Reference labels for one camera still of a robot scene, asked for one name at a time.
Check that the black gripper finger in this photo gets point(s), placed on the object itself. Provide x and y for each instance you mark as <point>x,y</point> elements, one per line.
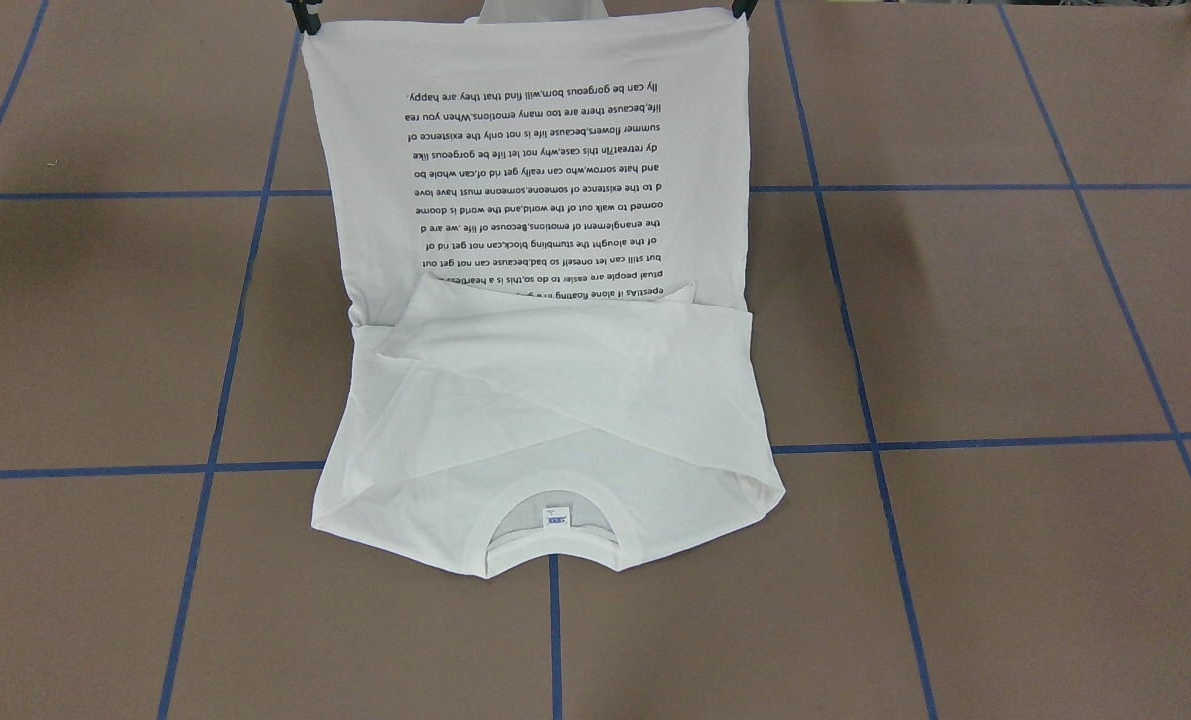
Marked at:
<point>742,9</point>
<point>306,14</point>

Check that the white long-sleeve printed shirt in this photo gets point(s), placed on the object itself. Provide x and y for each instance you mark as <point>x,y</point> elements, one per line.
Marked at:
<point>544,236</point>

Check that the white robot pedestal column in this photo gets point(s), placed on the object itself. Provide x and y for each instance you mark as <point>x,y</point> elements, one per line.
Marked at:
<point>535,11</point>

